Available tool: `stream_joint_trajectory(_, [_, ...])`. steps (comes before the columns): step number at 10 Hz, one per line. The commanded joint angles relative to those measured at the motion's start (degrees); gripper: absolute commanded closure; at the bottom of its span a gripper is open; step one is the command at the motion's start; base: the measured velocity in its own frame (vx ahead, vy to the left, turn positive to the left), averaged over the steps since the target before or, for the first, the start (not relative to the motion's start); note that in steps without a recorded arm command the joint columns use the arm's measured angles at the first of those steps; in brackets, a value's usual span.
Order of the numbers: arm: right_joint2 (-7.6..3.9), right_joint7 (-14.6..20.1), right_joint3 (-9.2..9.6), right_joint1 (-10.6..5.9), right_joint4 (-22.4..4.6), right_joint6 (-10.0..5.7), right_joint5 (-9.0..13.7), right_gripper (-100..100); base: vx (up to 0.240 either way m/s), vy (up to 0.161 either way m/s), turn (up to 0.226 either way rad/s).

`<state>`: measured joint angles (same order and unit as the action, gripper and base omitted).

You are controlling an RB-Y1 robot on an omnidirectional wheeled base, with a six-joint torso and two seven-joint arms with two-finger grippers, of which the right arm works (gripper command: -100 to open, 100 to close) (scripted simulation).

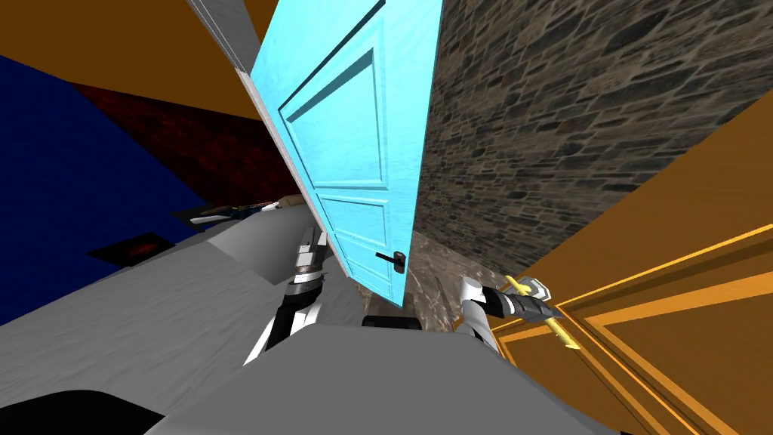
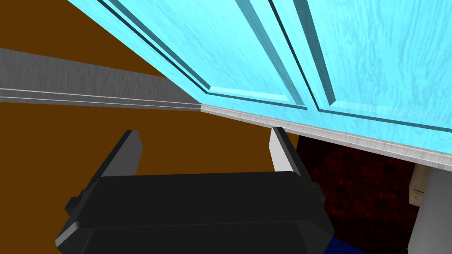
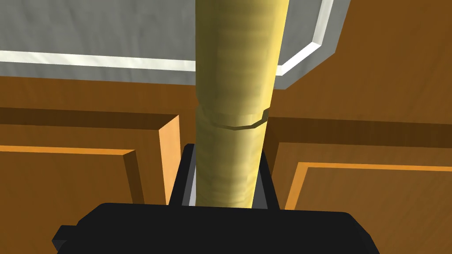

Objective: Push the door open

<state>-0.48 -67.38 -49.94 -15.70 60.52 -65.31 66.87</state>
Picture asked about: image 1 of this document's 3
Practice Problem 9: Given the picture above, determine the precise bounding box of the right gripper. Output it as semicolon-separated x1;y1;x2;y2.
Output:
506;288;565;322

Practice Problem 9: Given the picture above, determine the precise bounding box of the orange panelled door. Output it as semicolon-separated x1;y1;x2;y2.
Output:
452;223;773;435

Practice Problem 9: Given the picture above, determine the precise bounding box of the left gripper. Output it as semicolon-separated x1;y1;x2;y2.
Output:
296;226;330;267

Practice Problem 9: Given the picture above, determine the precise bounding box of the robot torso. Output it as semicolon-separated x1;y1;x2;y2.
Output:
143;314;618;435

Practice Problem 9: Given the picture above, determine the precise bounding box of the black lever door handle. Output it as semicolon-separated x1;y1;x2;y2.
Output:
374;250;408;276

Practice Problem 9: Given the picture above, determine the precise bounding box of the yellow lever door handle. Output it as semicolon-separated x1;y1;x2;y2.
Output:
504;274;582;351

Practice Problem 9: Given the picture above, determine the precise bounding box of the cyan panelled door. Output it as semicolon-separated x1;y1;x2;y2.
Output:
250;0;445;309

